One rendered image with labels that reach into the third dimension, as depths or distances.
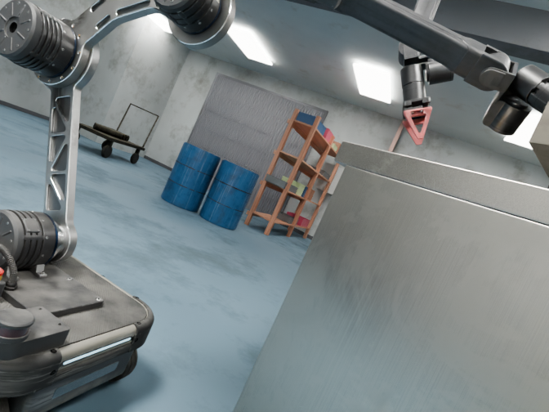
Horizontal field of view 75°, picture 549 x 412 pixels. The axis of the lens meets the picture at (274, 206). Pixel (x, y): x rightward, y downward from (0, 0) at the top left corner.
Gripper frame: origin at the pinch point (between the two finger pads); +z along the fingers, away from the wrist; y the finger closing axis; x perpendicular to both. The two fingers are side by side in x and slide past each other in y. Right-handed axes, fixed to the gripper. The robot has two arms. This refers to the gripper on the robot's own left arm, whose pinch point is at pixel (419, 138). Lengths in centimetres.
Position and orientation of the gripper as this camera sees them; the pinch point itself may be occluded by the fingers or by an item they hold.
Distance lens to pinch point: 103.4
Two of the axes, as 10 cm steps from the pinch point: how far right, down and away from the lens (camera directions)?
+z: 0.6, 9.9, -1.2
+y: 3.2, 0.9, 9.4
